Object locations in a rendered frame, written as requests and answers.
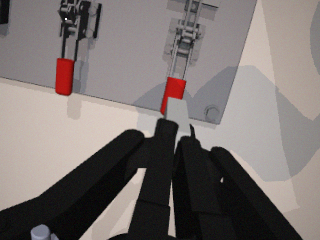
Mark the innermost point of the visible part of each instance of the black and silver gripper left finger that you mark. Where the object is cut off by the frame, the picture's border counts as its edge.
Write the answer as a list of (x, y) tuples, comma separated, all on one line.
[(67, 209)]

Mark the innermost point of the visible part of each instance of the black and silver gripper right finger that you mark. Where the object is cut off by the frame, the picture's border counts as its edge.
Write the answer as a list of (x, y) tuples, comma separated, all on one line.
[(197, 213)]

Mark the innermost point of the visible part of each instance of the grey rectangular plate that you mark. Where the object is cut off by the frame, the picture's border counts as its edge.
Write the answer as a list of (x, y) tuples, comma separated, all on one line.
[(212, 3)]

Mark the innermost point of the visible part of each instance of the grey fixture plate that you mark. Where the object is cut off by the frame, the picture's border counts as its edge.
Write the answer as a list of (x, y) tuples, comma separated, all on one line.
[(126, 63)]

